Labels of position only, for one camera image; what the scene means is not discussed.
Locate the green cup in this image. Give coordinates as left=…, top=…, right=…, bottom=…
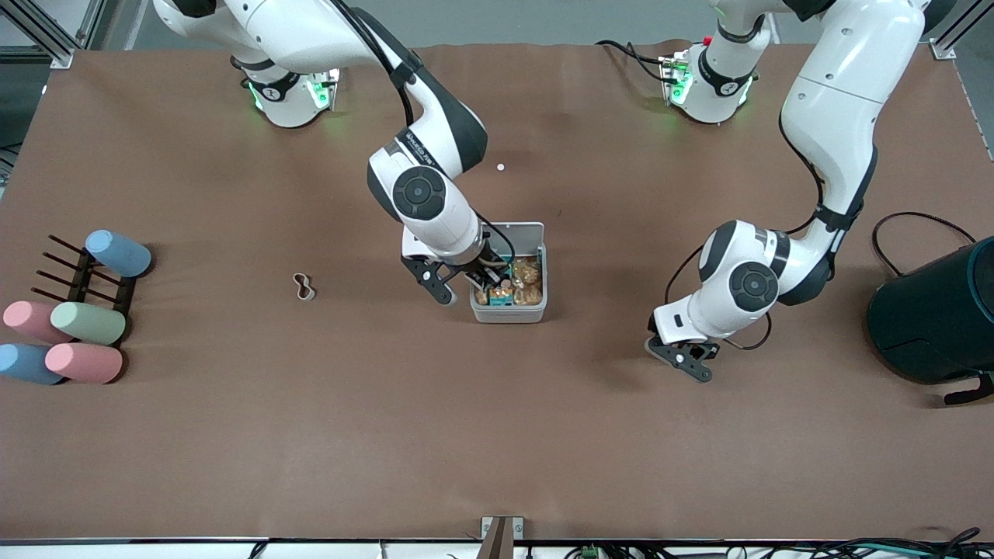
left=50, top=301, right=127, bottom=346

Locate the black base cable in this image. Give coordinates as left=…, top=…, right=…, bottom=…
left=596, top=39, right=673, bottom=85

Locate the small grey lidded trash bin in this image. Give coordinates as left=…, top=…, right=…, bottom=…
left=470, top=222, right=548, bottom=325

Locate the black cup rack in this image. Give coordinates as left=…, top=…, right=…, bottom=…
left=35, top=234, right=137, bottom=342

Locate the large dark teal bin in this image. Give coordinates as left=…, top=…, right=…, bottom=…
left=867, top=237, right=994, bottom=406

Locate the metal table edge bracket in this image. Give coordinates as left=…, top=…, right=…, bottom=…
left=481, top=516, right=524, bottom=559

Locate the brown table cover sheet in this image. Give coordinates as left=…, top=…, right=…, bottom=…
left=0, top=39, right=994, bottom=542

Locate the black looped table cable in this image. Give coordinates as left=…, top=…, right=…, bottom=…
left=871, top=211, right=978, bottom=278

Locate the aluminium frame profile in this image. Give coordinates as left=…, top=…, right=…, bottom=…
left=924, top=0, right=994, bottom=61
left=0, top=0, right=117, bottom=69

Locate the pink cup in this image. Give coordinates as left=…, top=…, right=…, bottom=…
left=2, top=301, right=71, bottom=343
left=45, top=342, right=123, bottom=384

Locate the black cable bundle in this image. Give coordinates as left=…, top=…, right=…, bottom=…
left=800, top=528, right=994, bottom=559

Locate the blue cup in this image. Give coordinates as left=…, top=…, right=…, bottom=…
left=85, top=230, right=152, bottom=278
left=0, top=344, right=64, bottom=386

